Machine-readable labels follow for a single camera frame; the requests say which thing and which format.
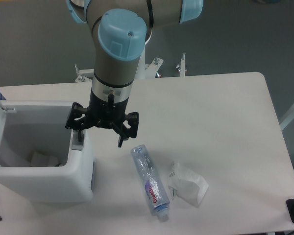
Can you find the clear plastic water bottle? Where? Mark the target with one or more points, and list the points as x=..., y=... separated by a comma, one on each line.
x=158, y=199

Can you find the white metal clamp bracket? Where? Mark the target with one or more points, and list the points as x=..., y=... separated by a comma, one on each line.
x=181, y=67

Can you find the blue bottle at edge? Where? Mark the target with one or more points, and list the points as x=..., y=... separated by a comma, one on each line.
x=2, y=96

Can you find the crumpled white plastic wrapper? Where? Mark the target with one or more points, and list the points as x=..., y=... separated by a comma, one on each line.
x=187, y=185

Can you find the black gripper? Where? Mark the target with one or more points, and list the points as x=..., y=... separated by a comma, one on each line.
x=103, y=114

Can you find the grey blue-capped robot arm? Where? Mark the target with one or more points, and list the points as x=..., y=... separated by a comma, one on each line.
x=120, y=29

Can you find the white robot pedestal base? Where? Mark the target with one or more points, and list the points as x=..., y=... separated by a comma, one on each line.
x=148, y=68

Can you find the white push-lid trash can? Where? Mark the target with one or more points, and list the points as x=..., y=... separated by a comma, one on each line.
x=29, y=126

